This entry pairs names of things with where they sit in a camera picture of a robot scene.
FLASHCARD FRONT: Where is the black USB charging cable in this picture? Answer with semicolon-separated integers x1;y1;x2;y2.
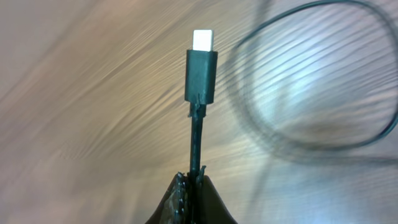
184;0;398;224

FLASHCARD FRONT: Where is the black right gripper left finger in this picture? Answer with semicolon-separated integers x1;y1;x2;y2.
146;172;190;224

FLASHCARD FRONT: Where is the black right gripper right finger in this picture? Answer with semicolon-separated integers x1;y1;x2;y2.
196;166;237;224

